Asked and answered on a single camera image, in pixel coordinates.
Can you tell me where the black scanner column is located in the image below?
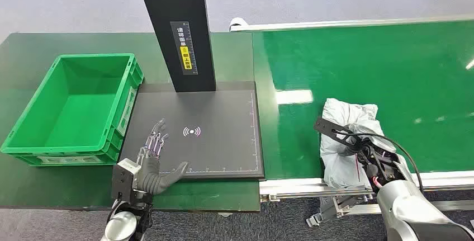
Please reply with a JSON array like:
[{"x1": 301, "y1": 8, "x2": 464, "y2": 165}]
[{"x1": 134, "y1": 0, "x2": 217, "y2": 93}]

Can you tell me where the black scanner base plate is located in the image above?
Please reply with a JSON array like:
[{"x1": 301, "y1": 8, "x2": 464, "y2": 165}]
[{"x1": 119, "y1": 81, "x2": 266, "y2": 181}]

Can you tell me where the green conveyor belt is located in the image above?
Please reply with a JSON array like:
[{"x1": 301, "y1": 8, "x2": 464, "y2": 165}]
[{"x1": 253, "y1": 20, "x2": 474, "y2": 180}]

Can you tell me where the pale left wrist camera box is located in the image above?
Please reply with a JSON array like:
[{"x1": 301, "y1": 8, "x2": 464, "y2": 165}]
[{"x1": 117, "y1": 159, "x2": 141, "y2": 176}]

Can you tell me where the green plastic crate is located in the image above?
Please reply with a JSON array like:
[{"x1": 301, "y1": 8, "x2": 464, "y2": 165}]
[{"x1": 0, "y1": 53, "x2": 144, "y2": 167}]

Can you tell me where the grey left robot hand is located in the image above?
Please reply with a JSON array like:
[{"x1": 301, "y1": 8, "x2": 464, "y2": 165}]
[{"x1": 135, "y1": 119, "x2": 189, "y2": 196}]

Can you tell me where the aluminium conveyor side rail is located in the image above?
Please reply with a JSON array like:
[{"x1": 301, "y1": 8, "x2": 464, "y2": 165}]
[
  {"x1": 229, "y1": 15, "x2": 474, "y2": 32},
  {"x1": 259, "y1": 171, "x2": 474, "y2": 218}
]

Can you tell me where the black left wrist camera bracket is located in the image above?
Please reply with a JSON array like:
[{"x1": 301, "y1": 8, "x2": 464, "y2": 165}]
[{"x1": 111, "y1": 163, "x2": 135, "y2": 200}]

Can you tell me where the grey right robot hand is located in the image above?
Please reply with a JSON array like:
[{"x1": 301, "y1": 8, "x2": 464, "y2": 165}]
[{"x1": 339, "y1": 143, "x2": 366, "y2": 157}]

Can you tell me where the black and yellow column label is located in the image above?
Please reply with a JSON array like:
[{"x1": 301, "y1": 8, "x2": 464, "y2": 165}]
[{"x1": 169, "y1": 21, "x2": 199, "y2": 76}]

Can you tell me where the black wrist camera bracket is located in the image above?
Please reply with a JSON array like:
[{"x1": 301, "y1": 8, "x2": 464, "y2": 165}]
[
  {"x1": 314, "y1": 117, "x2": 363, "y2": 148},
  {"x1": 111, "y1": 163, "x2": 135, "y2": 200}
]

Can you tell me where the dark green table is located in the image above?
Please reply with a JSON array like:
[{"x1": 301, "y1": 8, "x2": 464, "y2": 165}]
[{"x1": 0, "y1": 31, "x2": 262, "y2": 212}]

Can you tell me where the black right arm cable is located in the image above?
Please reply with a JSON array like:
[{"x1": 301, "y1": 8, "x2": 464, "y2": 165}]
[{"x1": 331, "y1": 130, "x2": 425, "y2": 196}]

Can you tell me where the white plastic mailer package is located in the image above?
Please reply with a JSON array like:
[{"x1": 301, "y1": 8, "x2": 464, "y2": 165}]
[{"x1": 320, "y1": 97, "x2": 397, "y2": 190}]

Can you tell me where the black right wrist camera bracket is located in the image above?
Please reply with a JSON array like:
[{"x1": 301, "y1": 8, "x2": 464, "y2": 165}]
[{"x1": 314, "y1": 117, "x2": 363, "y2": 148}]

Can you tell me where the metal conveyor support bracket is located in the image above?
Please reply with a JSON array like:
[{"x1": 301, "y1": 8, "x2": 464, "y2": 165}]
[{"x1": 306, "y1": 193, "x2": 376, "y2": 228}]

